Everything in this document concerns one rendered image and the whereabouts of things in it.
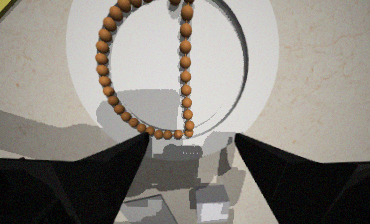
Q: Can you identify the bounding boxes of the grey round board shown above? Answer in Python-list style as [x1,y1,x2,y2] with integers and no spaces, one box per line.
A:
[66,0,280,161]

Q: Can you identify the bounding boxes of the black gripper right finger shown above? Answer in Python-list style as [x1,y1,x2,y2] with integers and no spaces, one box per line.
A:
[234,133,370,224]

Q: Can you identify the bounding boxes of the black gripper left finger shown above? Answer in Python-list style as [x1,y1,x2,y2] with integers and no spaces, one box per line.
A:
[0,132,149,224]

